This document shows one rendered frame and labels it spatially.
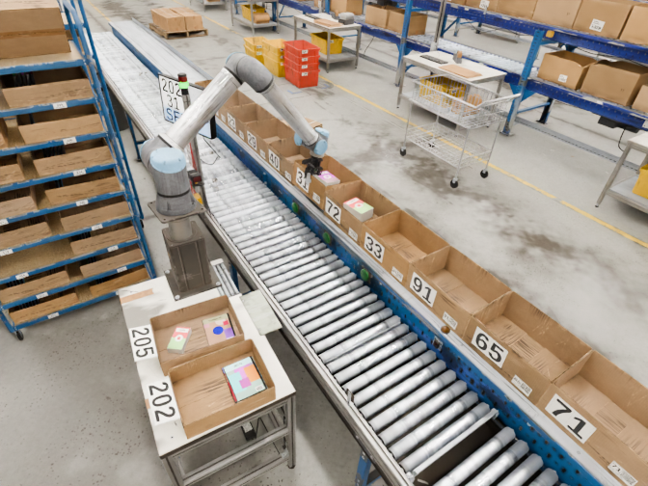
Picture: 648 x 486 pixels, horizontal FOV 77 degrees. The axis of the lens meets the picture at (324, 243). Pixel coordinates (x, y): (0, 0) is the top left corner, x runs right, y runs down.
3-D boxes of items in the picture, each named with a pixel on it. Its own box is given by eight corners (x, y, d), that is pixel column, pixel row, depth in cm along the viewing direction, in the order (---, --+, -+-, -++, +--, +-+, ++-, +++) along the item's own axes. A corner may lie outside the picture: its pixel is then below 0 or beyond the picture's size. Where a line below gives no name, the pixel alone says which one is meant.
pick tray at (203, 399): (171, 383, 181) (166, 369, 174) (253, 350, 196) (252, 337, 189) (186, 440, 161) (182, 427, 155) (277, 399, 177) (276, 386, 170)
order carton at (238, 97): (210, 112, 390) (208, 94, 379) (239, 106, 403) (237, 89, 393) (227, 126, 365) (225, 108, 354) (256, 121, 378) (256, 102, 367)
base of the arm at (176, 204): (163, 220, 190) (160, 201, 184) (149, 202, 202) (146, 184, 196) (202, 208, 200) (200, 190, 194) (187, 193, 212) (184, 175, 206)
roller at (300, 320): (287, 325, 215) (287, 318, 212) (366, 288, 238) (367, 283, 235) (292, 331, 212) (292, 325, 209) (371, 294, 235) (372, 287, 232)
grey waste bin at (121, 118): (139, 128, 562) (127, 80, 522) (99, 136, 538) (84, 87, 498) (128, 116, 593) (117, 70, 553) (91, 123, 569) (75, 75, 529)
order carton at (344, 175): (291, 182, 288) (293, 160, 278) (326, 176, 303) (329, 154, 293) (322, 209, 262) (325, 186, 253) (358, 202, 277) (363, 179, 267)
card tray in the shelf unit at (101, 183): (50, 204, 250) (43, 191, 244) (47, 181, 270) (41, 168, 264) (121, 189, 266) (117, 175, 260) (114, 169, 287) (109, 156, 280)
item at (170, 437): (119, 293, 225) (117, 289, 223) (222, 261, 249) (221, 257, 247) (160, 460, 158) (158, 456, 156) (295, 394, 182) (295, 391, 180)
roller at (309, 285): (271, 301, 227) (270, 295, 224) (347, 269, 251) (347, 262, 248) (275, 307, 224) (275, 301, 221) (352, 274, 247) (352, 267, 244)
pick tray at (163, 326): (152, 332, 202) (148, 318, 196) (229, 307, 217) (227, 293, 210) (164, 377, 183) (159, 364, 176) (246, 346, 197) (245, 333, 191)
